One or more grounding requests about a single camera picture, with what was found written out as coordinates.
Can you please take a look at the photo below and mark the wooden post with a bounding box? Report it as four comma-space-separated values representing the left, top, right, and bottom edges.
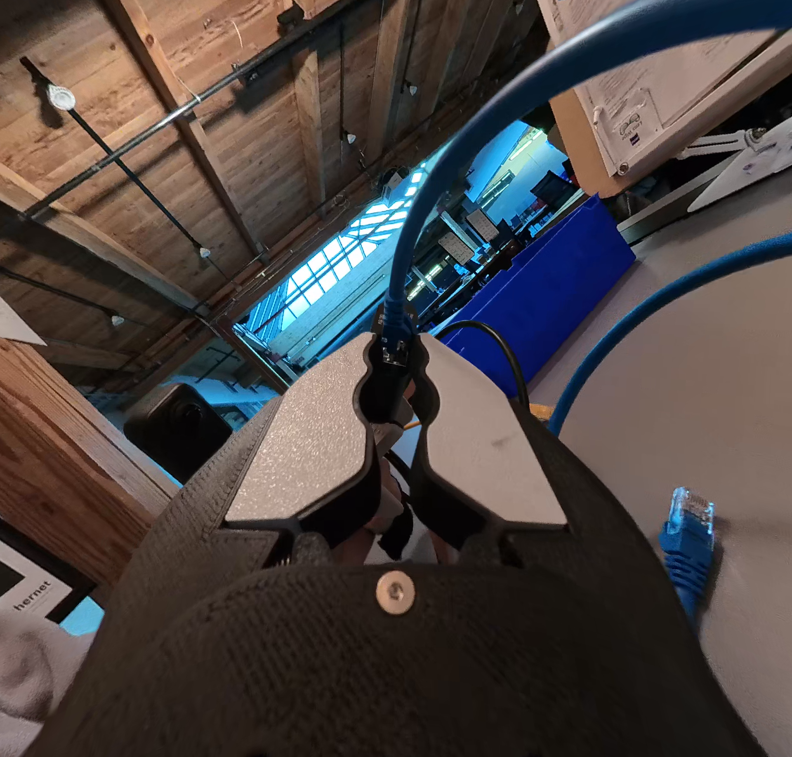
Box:
0, 336, 180, 588

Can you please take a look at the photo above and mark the grey desk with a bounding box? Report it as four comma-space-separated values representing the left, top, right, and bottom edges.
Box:
529, 194, 792, 757

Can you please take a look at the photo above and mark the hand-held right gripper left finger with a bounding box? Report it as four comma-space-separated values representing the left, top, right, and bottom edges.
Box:
223, 332, 382, 549

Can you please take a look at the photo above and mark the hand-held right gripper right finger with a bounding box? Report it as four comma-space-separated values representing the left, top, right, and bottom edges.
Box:
410, 333, 570, 549

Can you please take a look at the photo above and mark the thin black cable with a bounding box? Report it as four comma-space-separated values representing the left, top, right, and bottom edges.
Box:
436, 321, 531, 408

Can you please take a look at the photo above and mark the instruction sheet document stand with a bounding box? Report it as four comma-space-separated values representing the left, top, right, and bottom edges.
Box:
526, 0, 792, 214

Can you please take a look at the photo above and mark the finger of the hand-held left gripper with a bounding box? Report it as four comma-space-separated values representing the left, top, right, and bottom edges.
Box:
373, 422, 414, 456

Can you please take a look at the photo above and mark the black network splitter box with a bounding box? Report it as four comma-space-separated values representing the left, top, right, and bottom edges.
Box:
370, 302, 420, 427

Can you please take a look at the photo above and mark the blue ethernet cable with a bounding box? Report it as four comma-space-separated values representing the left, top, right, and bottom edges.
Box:
382, 0, 792, 633

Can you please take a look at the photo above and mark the blue plastic bin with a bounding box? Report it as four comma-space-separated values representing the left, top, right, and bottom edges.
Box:
441, 193, 638, 399

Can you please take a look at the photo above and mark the black framed marker sign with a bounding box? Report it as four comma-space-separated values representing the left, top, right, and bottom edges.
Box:
0, 519, 98, 627

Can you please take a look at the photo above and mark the white paper sheet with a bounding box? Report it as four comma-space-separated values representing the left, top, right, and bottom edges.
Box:
0, 296, 48, 348

